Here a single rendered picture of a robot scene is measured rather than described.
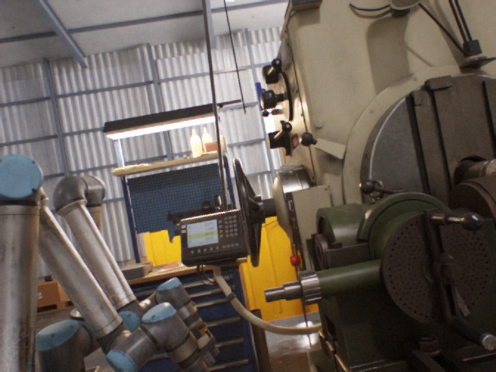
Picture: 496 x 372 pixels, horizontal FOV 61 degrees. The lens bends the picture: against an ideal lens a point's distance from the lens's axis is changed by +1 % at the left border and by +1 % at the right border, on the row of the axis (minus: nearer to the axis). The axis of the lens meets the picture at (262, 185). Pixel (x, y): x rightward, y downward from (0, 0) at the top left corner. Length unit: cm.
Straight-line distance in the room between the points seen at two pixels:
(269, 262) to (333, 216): 322
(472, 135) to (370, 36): 41
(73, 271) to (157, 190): 211
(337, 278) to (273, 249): 332
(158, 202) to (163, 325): 218
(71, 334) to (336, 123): 126
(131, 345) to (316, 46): 100
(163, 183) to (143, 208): 25
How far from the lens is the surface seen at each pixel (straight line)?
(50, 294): 849
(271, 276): 407
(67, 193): 177
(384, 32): 138
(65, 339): 184
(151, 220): 342
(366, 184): 85
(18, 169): 120
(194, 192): 335
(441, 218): 70
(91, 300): 138
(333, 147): 120
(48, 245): 135
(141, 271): 298
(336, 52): 131
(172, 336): 132
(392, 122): 120
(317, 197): 113
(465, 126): 127
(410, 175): 120
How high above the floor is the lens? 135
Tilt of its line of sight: 1 degrees up
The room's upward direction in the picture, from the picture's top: 11 degrees counter-clockwise
